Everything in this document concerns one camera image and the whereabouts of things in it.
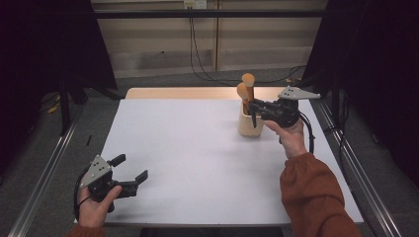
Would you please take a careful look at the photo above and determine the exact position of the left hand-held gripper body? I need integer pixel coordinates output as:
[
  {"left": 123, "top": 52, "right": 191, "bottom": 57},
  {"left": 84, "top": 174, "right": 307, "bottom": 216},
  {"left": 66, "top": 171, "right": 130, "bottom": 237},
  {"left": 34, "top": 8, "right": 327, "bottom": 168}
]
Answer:
[{"left": 78, "top": 154, "right": 139, "bottom": 213}]

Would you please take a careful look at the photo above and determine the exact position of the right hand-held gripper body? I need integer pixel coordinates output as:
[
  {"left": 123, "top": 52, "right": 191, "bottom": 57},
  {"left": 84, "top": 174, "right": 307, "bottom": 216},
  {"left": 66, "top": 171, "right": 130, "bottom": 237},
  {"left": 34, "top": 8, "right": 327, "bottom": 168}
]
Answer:
[{"left": 258, "top": 85, "right": 322, "bottom": 129}]

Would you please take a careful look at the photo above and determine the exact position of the cream ceramic cup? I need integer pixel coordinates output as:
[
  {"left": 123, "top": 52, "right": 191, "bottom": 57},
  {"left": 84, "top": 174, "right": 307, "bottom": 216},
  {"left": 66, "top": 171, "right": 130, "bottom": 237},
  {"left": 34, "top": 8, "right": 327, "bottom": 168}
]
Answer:
[{"left": 237, "top": 102, "right": 265, "bottom": 138}]

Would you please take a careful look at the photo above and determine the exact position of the small makeup brush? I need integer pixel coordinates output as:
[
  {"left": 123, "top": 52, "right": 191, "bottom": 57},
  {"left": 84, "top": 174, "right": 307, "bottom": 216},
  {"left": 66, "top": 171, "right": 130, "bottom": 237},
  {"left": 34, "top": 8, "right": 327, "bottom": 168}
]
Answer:
[{"left": 235, "top": 82, "right": 252, "bottom": 117}]

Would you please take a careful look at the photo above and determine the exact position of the person's right hand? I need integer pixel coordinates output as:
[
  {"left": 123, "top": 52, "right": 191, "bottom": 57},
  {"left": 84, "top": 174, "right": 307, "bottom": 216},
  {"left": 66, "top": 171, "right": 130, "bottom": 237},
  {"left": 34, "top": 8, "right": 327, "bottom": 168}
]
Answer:
[{"left": 263, "top": 118, "right": 315, "bottom": 161}]

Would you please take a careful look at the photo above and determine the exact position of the person's left hand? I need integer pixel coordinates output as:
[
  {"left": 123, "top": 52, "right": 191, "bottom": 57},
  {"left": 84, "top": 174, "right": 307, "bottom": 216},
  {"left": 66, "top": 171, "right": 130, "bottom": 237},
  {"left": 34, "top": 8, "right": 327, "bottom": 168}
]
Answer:
[{"left": 77, "top": 185, "right": 124, "bottom": 229}]

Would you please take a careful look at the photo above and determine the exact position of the black metal stand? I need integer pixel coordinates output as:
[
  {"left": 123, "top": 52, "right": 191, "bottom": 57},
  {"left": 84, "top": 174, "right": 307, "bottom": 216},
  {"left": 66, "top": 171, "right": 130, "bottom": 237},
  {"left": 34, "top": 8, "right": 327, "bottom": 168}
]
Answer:
[{"left": 57, "top": 73, "right": 72, "bottom": 136}]

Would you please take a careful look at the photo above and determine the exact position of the wooden table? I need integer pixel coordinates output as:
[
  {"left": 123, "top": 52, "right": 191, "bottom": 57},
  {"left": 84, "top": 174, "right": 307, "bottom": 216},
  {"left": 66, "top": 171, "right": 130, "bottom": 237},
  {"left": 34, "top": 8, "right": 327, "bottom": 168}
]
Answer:
[{"left": 125, "top": 86, "right": 291, "bottom": 101}]

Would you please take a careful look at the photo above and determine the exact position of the black curtain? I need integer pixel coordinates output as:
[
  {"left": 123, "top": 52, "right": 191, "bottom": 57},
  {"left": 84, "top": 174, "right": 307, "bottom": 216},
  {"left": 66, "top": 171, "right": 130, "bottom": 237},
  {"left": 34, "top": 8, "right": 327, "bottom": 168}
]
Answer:
[
  {"left": 0, "top": 0, "right": 118, "bottom": 176},
  {"left": 300, "top": 0, "right": 419, "bottom": 189}
]

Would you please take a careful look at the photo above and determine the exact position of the black horizontal bar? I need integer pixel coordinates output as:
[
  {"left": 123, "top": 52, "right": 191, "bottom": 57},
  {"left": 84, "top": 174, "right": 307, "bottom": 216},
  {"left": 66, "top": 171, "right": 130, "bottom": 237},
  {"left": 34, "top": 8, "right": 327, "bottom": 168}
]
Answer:
[{"left": 93, "top": 9, "right": 327, "bottom": 20}]

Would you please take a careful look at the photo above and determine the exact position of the left hand-held gripper cable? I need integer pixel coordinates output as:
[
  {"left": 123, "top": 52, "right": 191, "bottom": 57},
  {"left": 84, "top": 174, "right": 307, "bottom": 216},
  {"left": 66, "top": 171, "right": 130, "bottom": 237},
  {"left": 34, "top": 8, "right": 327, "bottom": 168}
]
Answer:
[{"left": 72, "top": 166, "right": 95, "bottom": 222}]

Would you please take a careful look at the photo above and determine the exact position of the hand-held gripper cable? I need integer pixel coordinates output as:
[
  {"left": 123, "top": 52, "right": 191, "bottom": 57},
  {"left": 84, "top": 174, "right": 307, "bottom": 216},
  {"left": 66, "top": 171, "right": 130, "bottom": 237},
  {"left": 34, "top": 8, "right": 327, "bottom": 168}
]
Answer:
[
  {"left": 72, "top": 166, "right": 95, "bottom": 222},
  {"left": 297, "top": 112, "right": 316, "bottom": 155}
]

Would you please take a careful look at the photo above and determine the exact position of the right hand-held gripper cable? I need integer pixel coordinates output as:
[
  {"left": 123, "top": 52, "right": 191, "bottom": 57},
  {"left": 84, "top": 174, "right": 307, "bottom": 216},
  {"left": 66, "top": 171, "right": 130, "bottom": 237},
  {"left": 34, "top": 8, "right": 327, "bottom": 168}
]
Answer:
[{"left": 297, "top": 112, "right": 316, "bottom": 155}]

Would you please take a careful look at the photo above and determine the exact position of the aluminium floor rail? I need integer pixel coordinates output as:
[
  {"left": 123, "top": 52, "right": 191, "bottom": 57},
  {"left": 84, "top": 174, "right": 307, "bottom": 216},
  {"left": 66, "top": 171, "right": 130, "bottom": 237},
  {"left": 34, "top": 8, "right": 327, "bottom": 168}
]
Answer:
[
  {"left": 8, "top": 104, "right": 85, "bottom": 237},
  {"left": 310, "top": 98, "right": 401, "bottom": 237}
]

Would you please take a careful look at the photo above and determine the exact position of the vertical wall strip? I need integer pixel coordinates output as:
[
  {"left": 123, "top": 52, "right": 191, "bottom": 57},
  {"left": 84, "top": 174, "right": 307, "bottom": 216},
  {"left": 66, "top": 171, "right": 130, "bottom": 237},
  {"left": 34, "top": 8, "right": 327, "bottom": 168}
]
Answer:
[{"left": 212, "top": 0, "right": 221, "bottom": 72}]

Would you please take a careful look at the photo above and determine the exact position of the black power cable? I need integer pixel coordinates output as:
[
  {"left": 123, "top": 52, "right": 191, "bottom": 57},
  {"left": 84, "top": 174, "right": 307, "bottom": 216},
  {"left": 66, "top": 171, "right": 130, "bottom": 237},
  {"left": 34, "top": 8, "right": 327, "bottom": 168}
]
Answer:
[
  {"left": 191, "top": 7, "right": 307, "bottom": 85},
  {"left": 188, "top": 7, "right": 231, "bottom": 83}
]

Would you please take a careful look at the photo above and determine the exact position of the white wall socket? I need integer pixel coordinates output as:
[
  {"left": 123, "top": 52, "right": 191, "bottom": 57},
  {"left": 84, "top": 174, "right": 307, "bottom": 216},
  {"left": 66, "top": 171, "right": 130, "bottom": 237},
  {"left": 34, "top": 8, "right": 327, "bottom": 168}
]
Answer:
[{"left": 183, "top": 0, "right": 209, "bottom": 10}]

